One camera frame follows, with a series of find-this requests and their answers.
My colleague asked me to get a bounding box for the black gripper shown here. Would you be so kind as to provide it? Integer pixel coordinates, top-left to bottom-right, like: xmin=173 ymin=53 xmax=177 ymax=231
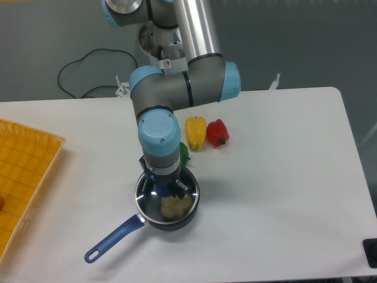
xmin=139 ymin=156 xmax=191 ymax=199

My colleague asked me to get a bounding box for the glass pot lid blue knob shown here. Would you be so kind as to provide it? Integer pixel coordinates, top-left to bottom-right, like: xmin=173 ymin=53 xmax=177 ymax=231
xmin=134 ymin=168 xmax=200 ymax=230

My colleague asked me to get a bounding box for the dark pot blue handle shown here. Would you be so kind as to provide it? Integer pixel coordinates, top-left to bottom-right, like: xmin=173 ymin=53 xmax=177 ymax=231
xmin=84 ymin=168 xmax=200 ymax=264

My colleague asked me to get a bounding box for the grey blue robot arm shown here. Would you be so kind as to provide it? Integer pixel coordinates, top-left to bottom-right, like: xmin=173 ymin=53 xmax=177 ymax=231
xmin=102 ymin=1 xmax=241 ymax=198

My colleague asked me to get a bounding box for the green bell pepper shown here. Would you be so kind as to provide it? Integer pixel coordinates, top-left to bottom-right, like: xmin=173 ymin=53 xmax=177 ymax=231
xmin=180 ymin=141 xmax=190 ymax=167

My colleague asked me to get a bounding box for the beige bread roll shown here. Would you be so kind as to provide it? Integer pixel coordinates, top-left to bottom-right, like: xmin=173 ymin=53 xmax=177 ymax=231
xmin=160 ymin=195 xmax=193 ymax=221

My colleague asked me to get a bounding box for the yellow bell pepper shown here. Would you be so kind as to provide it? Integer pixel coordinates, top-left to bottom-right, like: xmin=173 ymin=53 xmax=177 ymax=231
xmin=185 ymin=116 xmax=207 ymax=150

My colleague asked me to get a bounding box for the red bell pepper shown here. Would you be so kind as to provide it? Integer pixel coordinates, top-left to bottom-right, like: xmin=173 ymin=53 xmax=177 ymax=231
xmin=207 ymin=119 xmax=230 ymax=147

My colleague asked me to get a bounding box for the yellow plastic basket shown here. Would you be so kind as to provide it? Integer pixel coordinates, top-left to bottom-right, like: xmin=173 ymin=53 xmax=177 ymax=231
xmin=1 ymin=119 xmax=65 ymax=259

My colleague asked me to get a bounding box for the black device at table edge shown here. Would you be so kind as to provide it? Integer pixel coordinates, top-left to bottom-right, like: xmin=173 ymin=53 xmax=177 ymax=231
xmin=362 ymin=238 xmax=377 ymax=268

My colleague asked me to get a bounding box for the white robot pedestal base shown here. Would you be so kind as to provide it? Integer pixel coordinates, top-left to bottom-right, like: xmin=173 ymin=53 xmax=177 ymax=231
xmin=138 ymin=21 xmax=188 ymax=74

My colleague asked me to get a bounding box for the black floor cable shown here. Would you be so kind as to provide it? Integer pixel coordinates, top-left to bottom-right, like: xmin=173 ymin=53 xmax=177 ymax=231
xmin=57 ymin=48 xmax=138 ymax=99

